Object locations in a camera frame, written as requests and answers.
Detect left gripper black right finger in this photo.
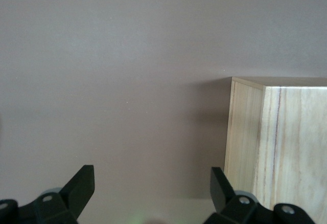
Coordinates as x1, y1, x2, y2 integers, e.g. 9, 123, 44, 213
204, 167, 314, 224

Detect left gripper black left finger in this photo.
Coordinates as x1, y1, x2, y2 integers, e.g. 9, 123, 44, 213
0, 165, 96, 224

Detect light wooden drawer cabinet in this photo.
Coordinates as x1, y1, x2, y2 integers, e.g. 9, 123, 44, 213
223, 76, 327, 224

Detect brown table cover sheet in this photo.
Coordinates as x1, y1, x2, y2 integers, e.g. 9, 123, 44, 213
0, 0, 327, 224

